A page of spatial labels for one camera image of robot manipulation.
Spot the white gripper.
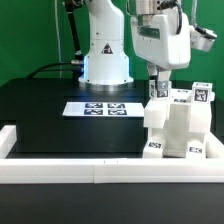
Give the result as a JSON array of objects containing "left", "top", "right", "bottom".
[{"left": 131, "top": 9, "right": 191, "bottom": 90}]

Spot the white U-shaped fence frame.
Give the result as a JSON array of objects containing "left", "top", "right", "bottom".
[{"left": 0, "top": 125, "right": 224, "bottom": 184}]

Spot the black camera pole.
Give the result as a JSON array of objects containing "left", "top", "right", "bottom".
[{"left": 63, "top": 0, "right": 84, "bottom": 62}]

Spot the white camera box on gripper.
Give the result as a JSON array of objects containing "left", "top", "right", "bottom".
[{"left": 190, "top": 26, "right": 217, "bottom": 52}]

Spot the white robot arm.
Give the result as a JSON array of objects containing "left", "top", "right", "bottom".
[{"left": 79, "top": 0, "right": 191, "bottom": 88}]

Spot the white chair back frame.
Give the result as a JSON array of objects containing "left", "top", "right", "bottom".
[{"left": 144, "top": 89, "right": 212, "bottom": 141}]

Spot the white marker sheet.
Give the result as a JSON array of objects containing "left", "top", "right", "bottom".
[{"left": 62, "top": 102, "right": 144, "bottom": 117}]

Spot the white cable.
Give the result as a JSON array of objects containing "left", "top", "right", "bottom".
[{"left": 54, "top": 0, "right": 63, "bottom": 80}]

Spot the black cable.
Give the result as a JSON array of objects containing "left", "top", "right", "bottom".
[{"left": 26, "top": 62, "right": 84, "bottom": 80}]

